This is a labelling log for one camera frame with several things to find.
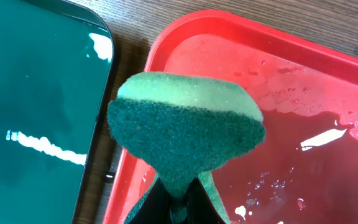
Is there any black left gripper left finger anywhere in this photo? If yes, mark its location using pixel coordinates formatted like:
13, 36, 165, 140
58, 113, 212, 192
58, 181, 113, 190
129, 179, 172, 224

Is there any black water tray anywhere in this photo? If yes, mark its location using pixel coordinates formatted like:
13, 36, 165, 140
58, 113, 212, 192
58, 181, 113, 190
0, 0, 114, 223

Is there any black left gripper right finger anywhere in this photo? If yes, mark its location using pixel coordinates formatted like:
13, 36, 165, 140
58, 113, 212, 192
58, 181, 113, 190
185, 178, 225, 224

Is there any green yellow sponge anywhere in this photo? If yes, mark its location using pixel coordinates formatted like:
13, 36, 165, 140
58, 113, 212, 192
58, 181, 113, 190
108, 72, 265, 223

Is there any red plastic tray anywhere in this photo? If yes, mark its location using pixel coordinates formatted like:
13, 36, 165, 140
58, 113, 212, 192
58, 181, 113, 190
102, 9, 358, 224

